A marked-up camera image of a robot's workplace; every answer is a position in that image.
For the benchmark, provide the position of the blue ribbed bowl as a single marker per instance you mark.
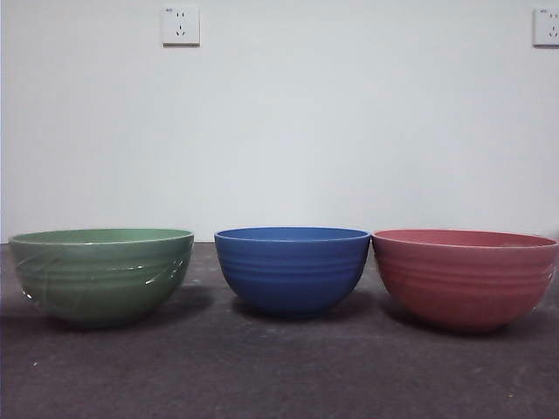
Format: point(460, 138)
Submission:
point(291, 275)

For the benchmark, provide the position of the green ribbed bowl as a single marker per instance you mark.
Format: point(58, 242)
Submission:
point(100, 279)

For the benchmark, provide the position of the white wall power socket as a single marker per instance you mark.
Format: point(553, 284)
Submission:
point(181, 25)
point(547, 27)

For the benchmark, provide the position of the red ribbed bowl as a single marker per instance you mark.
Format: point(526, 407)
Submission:
point(463, 283)

